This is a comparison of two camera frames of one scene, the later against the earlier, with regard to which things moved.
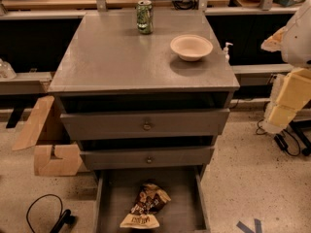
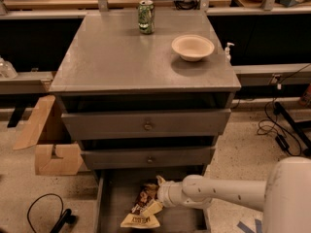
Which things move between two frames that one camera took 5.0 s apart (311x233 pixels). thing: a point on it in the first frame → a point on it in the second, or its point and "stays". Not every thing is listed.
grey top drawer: [150, 116] stays
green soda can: [145, 16] stays
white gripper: [298, 40] → [164, 193]
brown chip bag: [149, 201] stays
